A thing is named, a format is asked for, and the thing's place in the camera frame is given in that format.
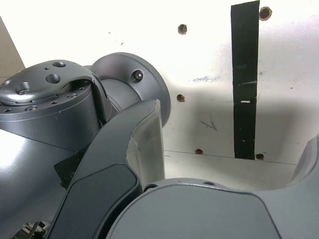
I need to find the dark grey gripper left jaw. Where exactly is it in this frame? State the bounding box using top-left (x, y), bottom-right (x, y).
top-left (46, 99), bottom-right (167, 239)

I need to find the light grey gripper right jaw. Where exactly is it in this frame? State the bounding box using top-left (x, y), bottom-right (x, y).
top-left (106, 133), bottom-right (319, 239)

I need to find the black tape strip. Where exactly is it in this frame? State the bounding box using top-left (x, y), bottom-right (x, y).
top-left (230, 0), bottom-right (261, 160)

